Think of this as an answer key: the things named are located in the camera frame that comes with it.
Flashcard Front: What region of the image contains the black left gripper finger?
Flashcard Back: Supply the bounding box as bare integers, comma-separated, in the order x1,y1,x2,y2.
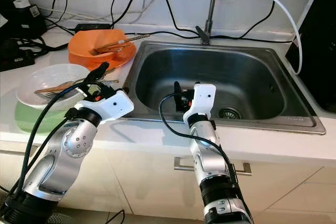
86,62,111,84

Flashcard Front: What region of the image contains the silver stainless steel fork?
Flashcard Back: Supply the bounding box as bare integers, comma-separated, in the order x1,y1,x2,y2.
34,77,121,99

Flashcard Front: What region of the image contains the white bowl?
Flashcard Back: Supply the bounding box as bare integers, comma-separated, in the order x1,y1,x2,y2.
16,63,91,110

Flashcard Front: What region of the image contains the green plate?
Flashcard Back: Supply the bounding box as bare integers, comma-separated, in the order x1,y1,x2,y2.
15,98,79,134

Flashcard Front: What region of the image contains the orange plate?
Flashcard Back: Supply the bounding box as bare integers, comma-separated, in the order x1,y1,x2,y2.
68,43,135,72

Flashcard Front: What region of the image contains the dark metal fork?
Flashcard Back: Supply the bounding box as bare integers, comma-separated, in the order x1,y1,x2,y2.
88,47,124,57

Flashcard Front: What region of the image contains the orange bowl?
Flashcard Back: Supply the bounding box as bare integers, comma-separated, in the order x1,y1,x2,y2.
68,29,128,65

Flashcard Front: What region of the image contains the brown chopstick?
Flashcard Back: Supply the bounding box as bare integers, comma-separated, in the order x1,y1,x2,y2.
92,34,151,55
93,36,148,56

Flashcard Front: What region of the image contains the sink drain strainer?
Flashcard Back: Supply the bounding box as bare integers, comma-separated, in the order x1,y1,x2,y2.
219,107,243,121

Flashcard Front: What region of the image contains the small flat black adapter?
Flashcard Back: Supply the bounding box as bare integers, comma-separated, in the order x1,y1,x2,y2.
73,23,112,34

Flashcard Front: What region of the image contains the stainless steel sink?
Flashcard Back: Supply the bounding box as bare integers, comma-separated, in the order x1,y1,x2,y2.
123,39,327,135

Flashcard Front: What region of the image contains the black power strip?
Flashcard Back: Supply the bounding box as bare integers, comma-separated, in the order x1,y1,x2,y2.
0,38,36,73

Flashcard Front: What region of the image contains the black labelled power adapter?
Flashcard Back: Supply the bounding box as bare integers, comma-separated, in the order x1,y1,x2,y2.
0,0,49,41

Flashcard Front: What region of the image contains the white cabinet door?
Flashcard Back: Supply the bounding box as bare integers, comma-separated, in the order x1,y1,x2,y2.
110,148,336,224

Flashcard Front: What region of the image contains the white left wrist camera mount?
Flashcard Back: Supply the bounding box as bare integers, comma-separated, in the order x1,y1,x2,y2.
75,90,135,125

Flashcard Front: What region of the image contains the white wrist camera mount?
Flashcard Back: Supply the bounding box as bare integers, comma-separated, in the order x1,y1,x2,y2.
186,83,217,125
75,90,135,125

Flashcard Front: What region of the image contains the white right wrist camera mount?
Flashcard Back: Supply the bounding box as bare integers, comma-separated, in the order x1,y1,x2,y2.
186,83,217,125

